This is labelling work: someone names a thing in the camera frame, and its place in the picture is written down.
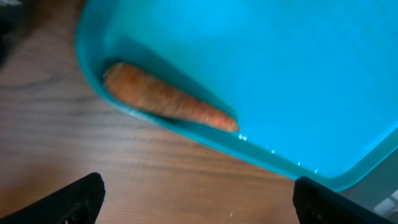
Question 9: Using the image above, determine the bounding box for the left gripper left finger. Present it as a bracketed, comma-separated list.
[1, 172, 106, 224]

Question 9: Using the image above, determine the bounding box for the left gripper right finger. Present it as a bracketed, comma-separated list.
[293, 177, 392, 224]

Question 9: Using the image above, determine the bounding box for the orange carrot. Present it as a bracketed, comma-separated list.
[104, 63, 239, 132]

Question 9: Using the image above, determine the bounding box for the teal serving tray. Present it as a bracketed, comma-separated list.
[75, 0, 397, 191]

